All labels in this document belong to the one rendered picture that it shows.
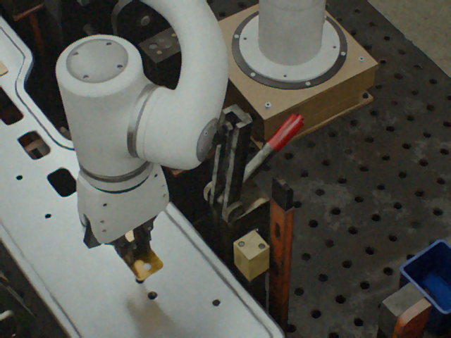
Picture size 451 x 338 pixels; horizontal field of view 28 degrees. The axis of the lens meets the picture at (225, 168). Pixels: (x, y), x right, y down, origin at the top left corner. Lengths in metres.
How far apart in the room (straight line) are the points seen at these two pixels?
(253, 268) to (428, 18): 1.97
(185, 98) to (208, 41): 0.06
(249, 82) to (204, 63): 0.81
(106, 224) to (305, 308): 0.58
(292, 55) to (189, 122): 0.82
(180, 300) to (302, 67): 0.65
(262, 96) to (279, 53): 0.09
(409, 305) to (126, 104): 0.36
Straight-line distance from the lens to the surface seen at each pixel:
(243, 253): 1.16
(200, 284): 1.21
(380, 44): 1.93
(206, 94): 0.88
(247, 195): 1.22
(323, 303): 1.54
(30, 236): 1.28
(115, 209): 1.03
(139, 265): 1.15
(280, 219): 1.10
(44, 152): 1.39
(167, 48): 1.31
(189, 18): 0.89
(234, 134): 1.10
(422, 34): 2.99
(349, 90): 1.74
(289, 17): 1.62
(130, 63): 0.89
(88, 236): 1.08
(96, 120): 0.90
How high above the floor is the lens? 2.04
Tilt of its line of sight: 52 degrees down
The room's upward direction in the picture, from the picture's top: 2 degrees counter-clockwise
